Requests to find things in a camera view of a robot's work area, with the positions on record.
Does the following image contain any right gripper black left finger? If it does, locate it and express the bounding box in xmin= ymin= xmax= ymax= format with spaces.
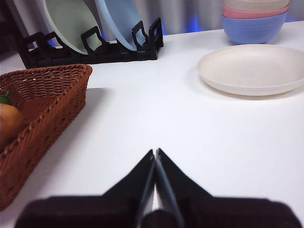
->
xmin=14 ymin=149 xmax=156 ymax=228

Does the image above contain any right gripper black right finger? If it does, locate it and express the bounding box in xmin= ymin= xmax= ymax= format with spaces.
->
xmin=155 ymin=148 xmax=304 ymax=228

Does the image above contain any brown potato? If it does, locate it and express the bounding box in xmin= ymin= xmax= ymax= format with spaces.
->
xmin=0 ymin=103 xmax=26 ymax=153

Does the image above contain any brown wicker basket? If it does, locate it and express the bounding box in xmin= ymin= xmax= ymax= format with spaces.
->
xmin=0 ymin=64 xmax=93 ymax=212

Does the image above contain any green cucumber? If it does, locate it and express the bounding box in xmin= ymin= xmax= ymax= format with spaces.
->
xmin=0 ymin=90 xmax=12 ymax=105

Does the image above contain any cream plate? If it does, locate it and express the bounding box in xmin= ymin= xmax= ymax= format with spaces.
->
xmin=197 ymin=44 xmax=304 ymax=96

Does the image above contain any black dish rack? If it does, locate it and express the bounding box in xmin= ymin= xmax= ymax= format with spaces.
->
xmin=19 ymin=17 xmax=165 ymax=68

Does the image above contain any blue bowl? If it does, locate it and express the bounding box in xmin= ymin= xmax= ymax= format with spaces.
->
xmin=221 ymin=10 xmax=289 ymax=45

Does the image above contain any pale green plate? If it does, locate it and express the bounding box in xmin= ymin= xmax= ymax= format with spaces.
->
xmin=44 ymin=0 xmax=102 ymax=55

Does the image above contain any pale blue plate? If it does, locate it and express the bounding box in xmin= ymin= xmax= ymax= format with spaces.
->
xmin=95 ymin=0 xmax=148 ymax=51

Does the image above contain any pink bowl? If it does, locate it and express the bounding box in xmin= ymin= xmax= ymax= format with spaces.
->
xmin=221 ymin=4 xmax=290 ymax=19

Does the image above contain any grey pleated curtain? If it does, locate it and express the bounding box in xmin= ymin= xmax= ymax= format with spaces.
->
xmin=9 ymin=0 xmax=304 ymax=36

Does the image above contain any cream bowl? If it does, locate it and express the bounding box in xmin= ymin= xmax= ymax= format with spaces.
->
xmin=222 ymin=0 xmax=291 ymax=12

